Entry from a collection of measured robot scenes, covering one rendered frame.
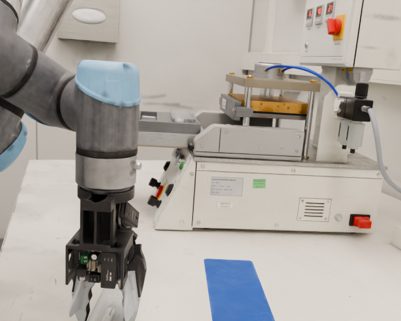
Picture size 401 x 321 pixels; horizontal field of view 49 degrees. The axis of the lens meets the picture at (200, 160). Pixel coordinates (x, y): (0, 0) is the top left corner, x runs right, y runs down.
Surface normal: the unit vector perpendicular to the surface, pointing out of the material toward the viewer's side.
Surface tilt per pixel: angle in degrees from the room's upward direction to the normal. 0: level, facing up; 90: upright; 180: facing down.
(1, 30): 64
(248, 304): 0
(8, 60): 94
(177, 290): 0
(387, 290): 0
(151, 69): 90
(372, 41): 90
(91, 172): 90
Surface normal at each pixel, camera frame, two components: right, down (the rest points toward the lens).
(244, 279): 0.07, -0.97
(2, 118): 0.79, 0.23
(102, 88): 0.04, 0.18
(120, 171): 0.58, 0.21
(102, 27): 0.29, 0.23
